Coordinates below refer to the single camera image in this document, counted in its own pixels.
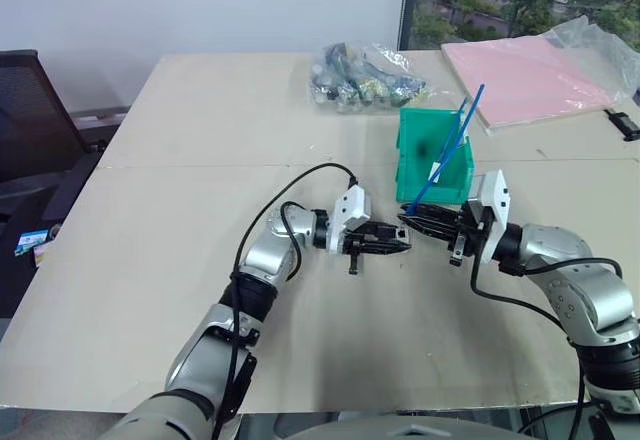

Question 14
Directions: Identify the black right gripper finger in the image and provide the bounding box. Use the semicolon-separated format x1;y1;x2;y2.
397;213;459;242
406;203;460;222

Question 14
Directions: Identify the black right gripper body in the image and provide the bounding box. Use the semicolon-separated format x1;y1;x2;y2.
446;199;495;267

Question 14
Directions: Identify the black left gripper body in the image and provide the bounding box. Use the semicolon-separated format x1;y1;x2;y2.
342;231;375;276

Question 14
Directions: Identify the thin blue cable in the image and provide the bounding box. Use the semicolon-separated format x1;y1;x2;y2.
430;97;471;176
403;83;487;215

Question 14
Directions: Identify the green plastic bin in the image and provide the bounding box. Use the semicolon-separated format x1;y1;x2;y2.
394;106;477;207

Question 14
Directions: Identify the pink paper stack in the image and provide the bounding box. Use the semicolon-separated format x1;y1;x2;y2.
440;34;622;137

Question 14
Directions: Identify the small black clip device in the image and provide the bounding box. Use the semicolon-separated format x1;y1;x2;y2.
603;108;640;143

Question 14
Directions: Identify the clear plastic sleeve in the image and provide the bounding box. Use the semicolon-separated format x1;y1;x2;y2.
541;14;640;105

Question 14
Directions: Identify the small colourful card box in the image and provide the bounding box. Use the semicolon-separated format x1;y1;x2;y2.
13;228;52;257

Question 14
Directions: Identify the black office chair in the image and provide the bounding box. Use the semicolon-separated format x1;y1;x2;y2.
0;49;132;319

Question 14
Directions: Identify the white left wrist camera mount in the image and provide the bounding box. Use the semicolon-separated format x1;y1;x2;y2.
324;184;374;257

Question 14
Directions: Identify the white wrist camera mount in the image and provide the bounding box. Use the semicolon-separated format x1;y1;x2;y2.
324;184;374;257
471;169;513;264

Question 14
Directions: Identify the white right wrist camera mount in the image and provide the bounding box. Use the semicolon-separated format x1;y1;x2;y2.
471;169;513;264

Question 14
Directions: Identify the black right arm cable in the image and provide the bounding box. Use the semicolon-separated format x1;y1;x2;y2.
469;256;626;436

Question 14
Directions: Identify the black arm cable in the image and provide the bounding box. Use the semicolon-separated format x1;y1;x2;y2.
209;161;361;440
469;256;626;436

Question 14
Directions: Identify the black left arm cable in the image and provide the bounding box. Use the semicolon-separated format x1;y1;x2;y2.
209;161;361;440

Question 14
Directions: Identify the clear bag of cables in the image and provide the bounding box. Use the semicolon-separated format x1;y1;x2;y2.
306;41;432;115

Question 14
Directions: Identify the dark window frame post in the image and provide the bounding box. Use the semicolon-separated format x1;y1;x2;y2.
396;0;424;52

